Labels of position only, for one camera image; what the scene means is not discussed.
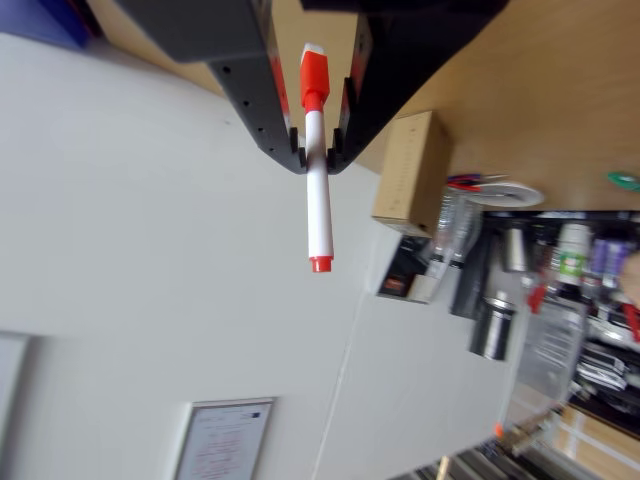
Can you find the white marker pen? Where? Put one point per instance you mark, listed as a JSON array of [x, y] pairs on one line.
[[319, 210]]

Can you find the brown cardboard box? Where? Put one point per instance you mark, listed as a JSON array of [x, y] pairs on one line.
[[410, 175]]

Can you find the clear plastic bottle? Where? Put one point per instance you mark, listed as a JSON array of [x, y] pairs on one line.
[[455, 225]]

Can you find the white plate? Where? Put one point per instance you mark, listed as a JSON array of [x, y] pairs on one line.
[[520, 194]]

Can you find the black box with red label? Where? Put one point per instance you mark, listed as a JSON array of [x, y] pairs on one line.
[[400, 275]]

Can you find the blue box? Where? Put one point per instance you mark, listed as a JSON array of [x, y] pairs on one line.
[[30, 20]]

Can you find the green tape roll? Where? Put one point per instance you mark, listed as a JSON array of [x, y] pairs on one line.
[[625, 181]]

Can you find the white bottle with green label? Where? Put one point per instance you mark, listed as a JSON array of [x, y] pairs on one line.
[[572, 255]]

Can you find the silver metal cylinder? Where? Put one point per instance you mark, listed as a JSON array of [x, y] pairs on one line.
[[492, 325]]

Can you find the framed paper certificate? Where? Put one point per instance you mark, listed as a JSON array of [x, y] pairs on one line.
[[225, 440]]

